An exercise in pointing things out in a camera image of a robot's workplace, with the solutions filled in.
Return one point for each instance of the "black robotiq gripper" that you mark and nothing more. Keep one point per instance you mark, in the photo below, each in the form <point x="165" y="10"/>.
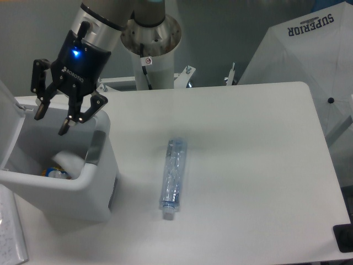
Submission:
<point x="75" y="73"/>

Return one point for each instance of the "white paper wrapper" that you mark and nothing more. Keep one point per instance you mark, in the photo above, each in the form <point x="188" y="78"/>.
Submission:
<point x="70" y="162"/>

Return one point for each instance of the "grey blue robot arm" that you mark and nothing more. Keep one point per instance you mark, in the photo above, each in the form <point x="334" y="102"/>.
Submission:
<point x="109" y="20"/>

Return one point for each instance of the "white trash can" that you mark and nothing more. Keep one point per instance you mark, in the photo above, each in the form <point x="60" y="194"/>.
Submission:
<point x="27" y="148"/>

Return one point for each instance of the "yellow blue snack bag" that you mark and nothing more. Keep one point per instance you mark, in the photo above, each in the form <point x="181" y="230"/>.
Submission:
<point x="54" y="172"/>

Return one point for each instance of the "crushed clear plastic bottle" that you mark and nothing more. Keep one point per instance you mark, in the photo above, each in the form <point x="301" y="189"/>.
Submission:
<point x="173" y="173"/>

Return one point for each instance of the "white whiteboard with writing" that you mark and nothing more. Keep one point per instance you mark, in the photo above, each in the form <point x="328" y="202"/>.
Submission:
<point x="13" y="246"/>

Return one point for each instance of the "white superior umbrella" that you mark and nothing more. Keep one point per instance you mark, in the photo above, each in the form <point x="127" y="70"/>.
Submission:
<point x="315" y="49"/>

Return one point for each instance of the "black device at edge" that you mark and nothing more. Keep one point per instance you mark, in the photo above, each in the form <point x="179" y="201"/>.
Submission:
<point x="343" y="235"/>

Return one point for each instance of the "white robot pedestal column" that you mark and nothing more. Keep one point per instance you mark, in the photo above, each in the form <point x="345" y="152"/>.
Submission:
<point x="152" y="52"/>

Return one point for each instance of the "white metal base bracket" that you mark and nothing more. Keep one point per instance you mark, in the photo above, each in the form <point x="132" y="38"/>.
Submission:
<point x="181" y="80"/>

